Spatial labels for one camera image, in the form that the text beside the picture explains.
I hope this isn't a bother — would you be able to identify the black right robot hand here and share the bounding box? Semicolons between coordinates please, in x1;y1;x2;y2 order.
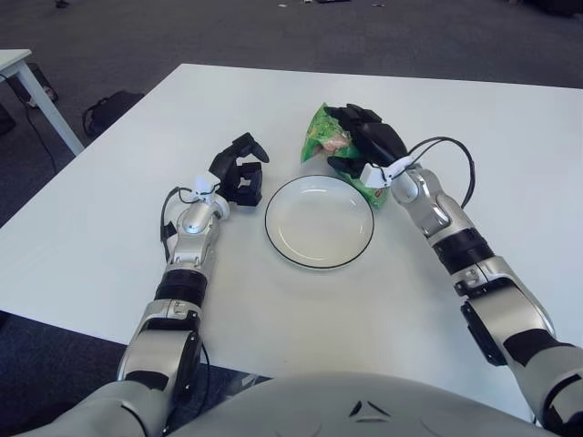
326;103;409;179

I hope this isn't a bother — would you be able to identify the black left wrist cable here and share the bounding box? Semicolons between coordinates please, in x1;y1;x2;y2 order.
159;186;201;260

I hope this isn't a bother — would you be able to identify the white side table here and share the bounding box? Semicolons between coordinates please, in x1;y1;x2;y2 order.
0;48;86;158

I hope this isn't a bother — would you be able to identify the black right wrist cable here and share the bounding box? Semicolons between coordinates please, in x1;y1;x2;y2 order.
400;136;477;208

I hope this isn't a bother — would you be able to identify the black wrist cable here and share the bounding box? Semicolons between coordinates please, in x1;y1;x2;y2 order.
400;136;477;208
159;186;201;260

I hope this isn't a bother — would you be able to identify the black bulky item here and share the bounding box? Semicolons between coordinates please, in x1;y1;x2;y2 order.
0;103;17;136

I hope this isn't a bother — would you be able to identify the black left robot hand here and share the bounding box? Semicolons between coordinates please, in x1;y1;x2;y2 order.
208;132;271;209

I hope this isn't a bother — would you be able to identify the black backpack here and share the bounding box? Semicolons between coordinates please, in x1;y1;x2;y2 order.
81;89;146;140

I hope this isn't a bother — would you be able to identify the green chips snack bag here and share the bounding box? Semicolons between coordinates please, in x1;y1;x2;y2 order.
299;103;389;210

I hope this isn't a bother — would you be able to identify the white plate black rim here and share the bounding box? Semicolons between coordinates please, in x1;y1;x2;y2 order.
264;176;375;273

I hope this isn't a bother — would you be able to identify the thin black floor cable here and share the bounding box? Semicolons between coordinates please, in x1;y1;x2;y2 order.
25;104;60;177

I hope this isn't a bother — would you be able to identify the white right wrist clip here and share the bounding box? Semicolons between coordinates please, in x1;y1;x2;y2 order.
359;154;415;188

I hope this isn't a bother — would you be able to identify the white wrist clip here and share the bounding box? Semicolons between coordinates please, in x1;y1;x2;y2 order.
359;154;415;188
190;175;220;201

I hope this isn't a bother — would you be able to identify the grey robot torso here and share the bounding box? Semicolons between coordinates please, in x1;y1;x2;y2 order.
168;371;543;437

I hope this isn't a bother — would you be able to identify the thin black left elbow cable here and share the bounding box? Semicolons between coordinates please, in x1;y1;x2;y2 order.
195;331;213;401

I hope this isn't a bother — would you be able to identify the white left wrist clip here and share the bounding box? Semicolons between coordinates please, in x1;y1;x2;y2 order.
190;175;220;201

